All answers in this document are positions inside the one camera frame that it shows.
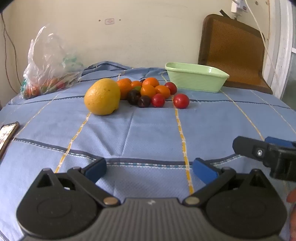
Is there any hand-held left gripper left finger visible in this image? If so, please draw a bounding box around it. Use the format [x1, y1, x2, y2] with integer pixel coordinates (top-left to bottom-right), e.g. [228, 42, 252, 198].
[35, 157, 121, 207]

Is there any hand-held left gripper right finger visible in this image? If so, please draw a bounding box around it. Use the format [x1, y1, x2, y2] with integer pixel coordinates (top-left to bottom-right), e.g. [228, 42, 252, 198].
[182, 158, 270, 207]

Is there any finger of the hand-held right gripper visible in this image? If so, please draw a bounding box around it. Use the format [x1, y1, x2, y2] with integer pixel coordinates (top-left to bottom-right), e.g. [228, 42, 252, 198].
[265, 137, 296, 149]
[232, 136, 296, 181]

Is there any large yellow citrus fruit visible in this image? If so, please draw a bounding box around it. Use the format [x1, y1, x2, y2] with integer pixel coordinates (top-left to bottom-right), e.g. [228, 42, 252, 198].
[84, 78, 121, 116]

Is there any red plum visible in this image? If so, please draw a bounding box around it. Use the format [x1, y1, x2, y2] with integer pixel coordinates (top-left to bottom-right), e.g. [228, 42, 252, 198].
[165, 82, 177, 95]
[173, 93, 190, 109]
[151, 93, 166, 108]

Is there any dark purple plum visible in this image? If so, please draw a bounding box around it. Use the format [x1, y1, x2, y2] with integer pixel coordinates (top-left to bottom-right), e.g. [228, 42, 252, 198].
[137, 95, 151, 108]
[127, 89, 141, 105]

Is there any light green plastic basin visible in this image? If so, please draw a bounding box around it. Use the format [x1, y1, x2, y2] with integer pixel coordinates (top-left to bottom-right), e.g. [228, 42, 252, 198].
[165, 62, 230, 93]

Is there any person's right hand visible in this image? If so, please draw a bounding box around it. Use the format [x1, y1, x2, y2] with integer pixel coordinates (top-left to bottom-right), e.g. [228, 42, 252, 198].
[286, 187, 296, 241]

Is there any blue checked tablecloth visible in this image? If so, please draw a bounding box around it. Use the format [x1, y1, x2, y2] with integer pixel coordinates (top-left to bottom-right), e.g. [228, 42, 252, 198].
[0, 61, 296, 241]

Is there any smartphone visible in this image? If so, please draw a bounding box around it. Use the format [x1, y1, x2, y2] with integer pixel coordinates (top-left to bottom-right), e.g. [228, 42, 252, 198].
[0, 122, 20, 160]

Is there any brown woven seat cushion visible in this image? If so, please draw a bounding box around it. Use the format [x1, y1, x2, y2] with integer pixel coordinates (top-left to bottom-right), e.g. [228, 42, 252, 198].
[198, 14, 274, 95]

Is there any clear plastic bag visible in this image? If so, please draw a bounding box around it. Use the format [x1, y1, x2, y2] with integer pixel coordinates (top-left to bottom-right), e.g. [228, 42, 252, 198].
[20, 25, 84, 100]

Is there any white power adapter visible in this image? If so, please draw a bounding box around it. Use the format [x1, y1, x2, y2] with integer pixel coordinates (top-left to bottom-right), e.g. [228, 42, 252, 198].
[231, 0, 249, 14]

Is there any white window frame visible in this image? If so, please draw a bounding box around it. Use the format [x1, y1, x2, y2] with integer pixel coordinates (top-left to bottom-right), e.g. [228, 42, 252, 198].
[262, 0, 296, 100]

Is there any white cable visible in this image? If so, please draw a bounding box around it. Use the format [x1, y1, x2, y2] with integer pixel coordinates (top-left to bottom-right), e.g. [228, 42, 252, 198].
[245, 0, 283, 99]

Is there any black strap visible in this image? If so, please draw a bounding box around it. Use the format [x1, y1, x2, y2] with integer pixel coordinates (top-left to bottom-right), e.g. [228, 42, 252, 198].
[219, 9, 234, 19]

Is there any dark wall cable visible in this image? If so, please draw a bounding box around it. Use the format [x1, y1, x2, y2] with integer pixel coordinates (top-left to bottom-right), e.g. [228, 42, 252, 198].
[1, 11, 21, 94]

